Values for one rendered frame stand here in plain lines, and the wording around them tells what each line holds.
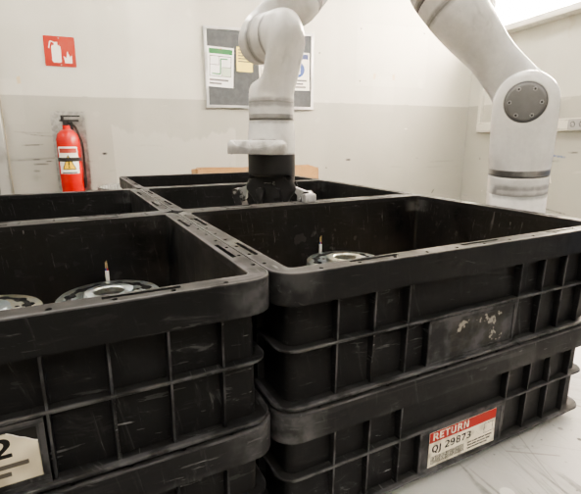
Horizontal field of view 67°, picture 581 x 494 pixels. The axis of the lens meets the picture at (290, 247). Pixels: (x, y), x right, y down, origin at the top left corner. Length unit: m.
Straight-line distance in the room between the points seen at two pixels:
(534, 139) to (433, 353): 0.45
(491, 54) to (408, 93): 3.54
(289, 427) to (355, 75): 3.89
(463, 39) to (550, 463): 0.61
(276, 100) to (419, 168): 3.82
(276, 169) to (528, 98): 0.39
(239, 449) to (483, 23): 0.71
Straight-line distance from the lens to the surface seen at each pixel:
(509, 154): 0.78
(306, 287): 0.30
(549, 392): 0.60
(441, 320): 0.40
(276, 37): 0.68
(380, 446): 0.42
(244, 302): 0.29
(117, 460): 0.32
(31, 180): 3.80
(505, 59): 0.85
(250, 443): 0.34
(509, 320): 0.48
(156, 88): 3.72
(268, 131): 0.68
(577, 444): 0.60
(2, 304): 0.50
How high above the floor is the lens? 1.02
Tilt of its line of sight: 14 degrees down
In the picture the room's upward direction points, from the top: straight up
